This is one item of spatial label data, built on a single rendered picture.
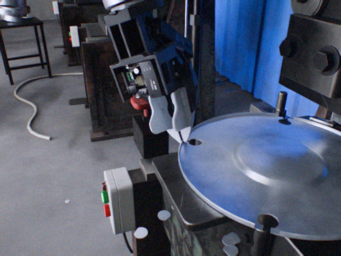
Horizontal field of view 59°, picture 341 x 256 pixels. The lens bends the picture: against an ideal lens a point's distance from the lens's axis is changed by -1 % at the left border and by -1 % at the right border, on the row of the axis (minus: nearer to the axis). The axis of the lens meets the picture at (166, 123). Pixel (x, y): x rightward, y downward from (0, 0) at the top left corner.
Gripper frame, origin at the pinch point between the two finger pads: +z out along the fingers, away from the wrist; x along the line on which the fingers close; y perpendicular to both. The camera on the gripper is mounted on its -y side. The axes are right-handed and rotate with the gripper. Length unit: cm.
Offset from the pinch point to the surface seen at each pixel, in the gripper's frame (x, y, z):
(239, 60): -49, -235, 41
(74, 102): -137, -115, 20
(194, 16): -22, -79, -13
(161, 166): -0.8, 7.5, 1.3
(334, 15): 22.5, -3.5, -11.7
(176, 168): 1.2, 7.2, 1.9
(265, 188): 12.5, 6.8, 5.6
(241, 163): 9.1, 3.4, 4.0
